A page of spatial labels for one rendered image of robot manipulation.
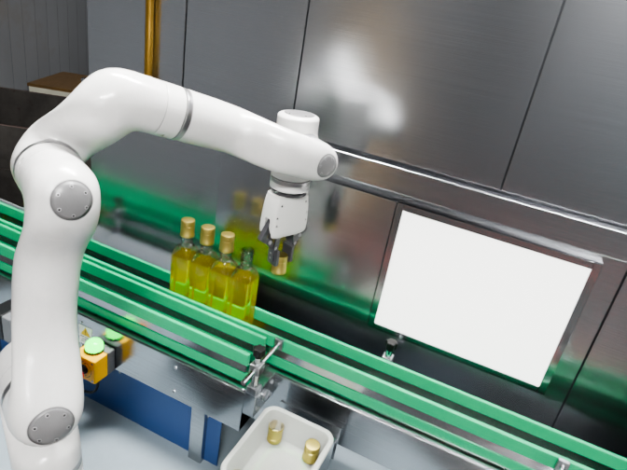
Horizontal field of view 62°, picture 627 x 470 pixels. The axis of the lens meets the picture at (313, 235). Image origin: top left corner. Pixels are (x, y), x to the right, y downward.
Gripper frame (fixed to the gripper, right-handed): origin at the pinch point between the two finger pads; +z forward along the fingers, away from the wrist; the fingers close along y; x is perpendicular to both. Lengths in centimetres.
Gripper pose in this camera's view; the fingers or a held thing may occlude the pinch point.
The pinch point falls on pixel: (280, 254)
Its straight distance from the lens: 116.6
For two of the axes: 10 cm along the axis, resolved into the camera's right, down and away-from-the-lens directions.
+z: -1.4, 9.0, 4.2
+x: 6.8, 4.0, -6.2
